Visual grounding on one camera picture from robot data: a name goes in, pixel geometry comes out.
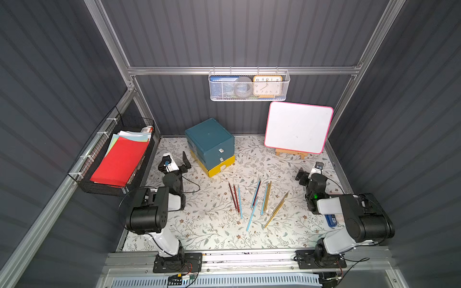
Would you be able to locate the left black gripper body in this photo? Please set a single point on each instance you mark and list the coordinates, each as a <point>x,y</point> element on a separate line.
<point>176,169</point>

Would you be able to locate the blue red pencil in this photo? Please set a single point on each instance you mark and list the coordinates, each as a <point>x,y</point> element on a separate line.
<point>256,193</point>

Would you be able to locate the gold pencil middle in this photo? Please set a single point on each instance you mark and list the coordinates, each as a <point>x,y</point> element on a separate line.
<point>269,193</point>

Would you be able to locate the gold pencil lower right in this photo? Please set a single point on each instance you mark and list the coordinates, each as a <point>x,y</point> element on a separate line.
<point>272,216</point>

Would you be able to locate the black wire paper tray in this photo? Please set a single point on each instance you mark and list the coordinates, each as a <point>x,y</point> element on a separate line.
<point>88,162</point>

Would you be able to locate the dark red pencil left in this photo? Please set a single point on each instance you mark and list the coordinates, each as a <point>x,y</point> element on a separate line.
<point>232,196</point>

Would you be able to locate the yellow analog clock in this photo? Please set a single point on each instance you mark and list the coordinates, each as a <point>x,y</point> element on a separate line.
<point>267,86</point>

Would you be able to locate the pink framed whiteboard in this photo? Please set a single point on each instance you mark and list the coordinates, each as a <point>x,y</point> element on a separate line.
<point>298,127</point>

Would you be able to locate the gold pencil upper right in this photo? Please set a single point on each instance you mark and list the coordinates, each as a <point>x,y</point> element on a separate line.
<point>282,200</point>

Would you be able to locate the red pencil right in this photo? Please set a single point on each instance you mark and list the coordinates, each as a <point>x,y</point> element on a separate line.
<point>236,199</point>

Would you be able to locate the white wire wall basket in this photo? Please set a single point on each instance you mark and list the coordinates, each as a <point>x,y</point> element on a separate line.
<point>250,74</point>

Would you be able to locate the blue stapler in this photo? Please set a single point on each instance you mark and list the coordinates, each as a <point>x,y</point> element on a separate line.
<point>331,220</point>

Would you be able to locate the red paper sheet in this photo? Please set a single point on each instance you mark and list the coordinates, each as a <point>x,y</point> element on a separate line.
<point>120,161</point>

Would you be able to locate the long light blue pencil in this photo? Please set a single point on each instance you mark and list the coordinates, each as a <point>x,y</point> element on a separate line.
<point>251,215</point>

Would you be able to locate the gold pencil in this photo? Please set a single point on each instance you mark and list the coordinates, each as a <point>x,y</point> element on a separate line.
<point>269,193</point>
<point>272,216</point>
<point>282,200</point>

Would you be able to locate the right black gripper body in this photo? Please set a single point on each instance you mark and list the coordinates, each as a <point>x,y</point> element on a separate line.
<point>306,176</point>

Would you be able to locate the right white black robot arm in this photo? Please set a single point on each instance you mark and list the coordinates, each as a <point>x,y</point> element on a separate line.
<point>366,222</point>

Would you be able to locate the grey tape roll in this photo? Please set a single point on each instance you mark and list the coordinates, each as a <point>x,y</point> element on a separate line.
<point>243,87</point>

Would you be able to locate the wooden whiteboard easel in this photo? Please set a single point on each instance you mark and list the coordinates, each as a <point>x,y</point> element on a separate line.
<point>302,155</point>

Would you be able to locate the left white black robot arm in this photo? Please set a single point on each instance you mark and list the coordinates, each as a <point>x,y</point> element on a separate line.
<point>150,220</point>

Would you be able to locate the blue box in basket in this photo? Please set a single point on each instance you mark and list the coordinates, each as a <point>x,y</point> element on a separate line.
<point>222,87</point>

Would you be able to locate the teal yellow drawer cabinet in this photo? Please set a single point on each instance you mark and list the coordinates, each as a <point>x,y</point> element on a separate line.
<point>212,146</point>

